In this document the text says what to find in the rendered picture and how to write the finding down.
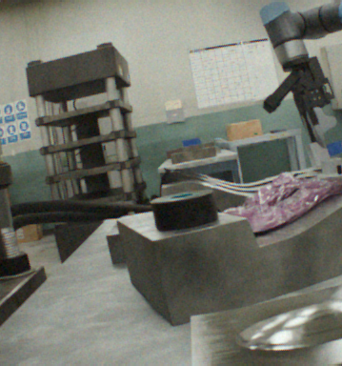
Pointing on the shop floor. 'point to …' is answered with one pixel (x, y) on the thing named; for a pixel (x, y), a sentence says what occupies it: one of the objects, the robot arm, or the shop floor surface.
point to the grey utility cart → (271, 141)
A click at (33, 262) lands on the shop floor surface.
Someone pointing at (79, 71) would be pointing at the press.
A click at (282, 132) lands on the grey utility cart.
